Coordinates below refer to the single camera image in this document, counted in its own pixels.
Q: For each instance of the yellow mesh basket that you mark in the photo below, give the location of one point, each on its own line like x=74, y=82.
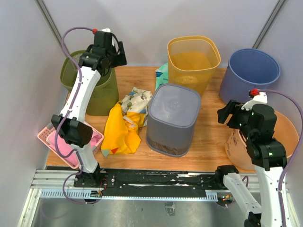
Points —
x=192, y=61

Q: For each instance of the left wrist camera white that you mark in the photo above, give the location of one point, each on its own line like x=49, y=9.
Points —
x=105, y=30

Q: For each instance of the green mesh basket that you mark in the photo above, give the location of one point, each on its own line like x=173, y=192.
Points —
x=105, y=94

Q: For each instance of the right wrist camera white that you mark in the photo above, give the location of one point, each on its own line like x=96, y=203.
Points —
x=256, y=97

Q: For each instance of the grey plastic basket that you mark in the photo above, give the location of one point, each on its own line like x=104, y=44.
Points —
x=172, y=114

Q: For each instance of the blue plastic bucket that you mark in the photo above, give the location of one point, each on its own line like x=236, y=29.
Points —
x=248, y=69

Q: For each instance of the teal white sock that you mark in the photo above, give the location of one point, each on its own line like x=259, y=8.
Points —
x=161, y=75

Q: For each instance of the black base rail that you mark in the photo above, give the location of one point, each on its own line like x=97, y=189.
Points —
x=150, y=184

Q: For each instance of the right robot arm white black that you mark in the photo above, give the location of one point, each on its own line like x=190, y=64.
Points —
x=267, y=155

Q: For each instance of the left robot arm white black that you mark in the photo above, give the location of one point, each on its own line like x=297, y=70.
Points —
x=70, y=123

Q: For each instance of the yellow garment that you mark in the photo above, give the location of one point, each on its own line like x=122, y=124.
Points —
x=121, y=133

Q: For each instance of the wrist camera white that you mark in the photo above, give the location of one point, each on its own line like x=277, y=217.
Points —
x=256, y=97
x=105, y=30

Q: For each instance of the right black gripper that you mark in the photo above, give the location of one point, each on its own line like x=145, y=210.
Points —
x=232, y=107

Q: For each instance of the pink plastic crate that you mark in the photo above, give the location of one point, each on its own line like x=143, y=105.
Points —
x=47, y=136

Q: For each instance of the pink cloth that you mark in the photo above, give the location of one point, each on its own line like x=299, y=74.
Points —
x=65, y=148

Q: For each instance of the peach plastic bucket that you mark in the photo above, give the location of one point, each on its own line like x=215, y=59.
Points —
x=284, y=132

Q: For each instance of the white dinosaur print cloth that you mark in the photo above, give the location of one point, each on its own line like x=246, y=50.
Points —
x=135, y=106

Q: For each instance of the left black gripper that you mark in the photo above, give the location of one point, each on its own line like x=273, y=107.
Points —
x=120, y=59

